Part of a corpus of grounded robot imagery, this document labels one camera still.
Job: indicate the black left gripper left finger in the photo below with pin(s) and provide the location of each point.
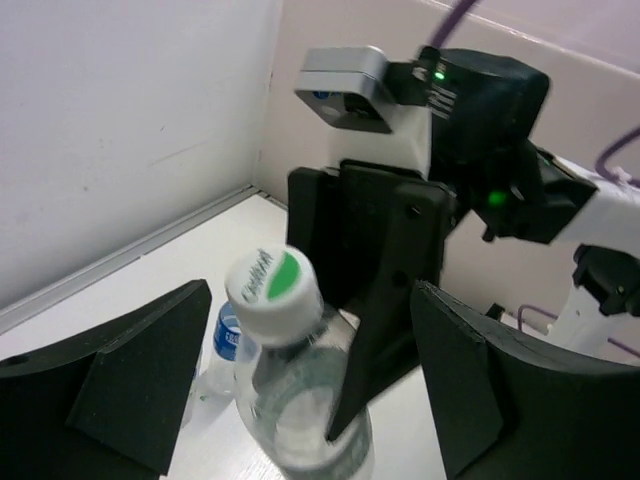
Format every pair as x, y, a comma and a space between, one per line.
106, 403

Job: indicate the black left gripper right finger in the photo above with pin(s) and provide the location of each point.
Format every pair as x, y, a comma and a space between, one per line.
507, 405

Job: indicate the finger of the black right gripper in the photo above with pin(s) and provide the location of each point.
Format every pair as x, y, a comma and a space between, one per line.
396, 225
314, 228

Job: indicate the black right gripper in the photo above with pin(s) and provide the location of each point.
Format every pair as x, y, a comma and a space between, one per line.
483, 109

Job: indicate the green label clear bottle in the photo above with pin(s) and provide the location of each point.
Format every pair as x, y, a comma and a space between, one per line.
290, 365

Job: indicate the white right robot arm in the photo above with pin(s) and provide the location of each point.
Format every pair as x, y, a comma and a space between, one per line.
606, 231

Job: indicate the blue label Pocari bottle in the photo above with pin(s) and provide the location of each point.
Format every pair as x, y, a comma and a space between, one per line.
217, 380

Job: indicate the aluminium table frame rail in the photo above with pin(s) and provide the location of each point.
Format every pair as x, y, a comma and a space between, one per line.
33, 305

